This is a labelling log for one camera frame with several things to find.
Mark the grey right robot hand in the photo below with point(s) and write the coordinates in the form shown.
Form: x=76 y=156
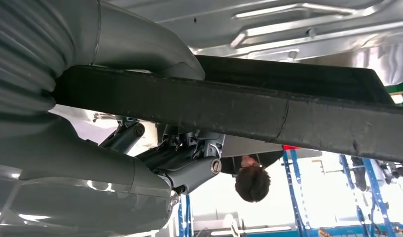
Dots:
x=73 y=173

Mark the grey stamped metal panel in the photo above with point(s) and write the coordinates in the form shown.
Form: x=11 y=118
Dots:
x=286 y=32

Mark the person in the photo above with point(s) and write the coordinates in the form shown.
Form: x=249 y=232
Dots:
x=253 y=186

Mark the blue metal shelf rack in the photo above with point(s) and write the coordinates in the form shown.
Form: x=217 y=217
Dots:
x=377 y=196

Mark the green plastic crate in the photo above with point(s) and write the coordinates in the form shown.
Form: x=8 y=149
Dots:
x=400 y=91

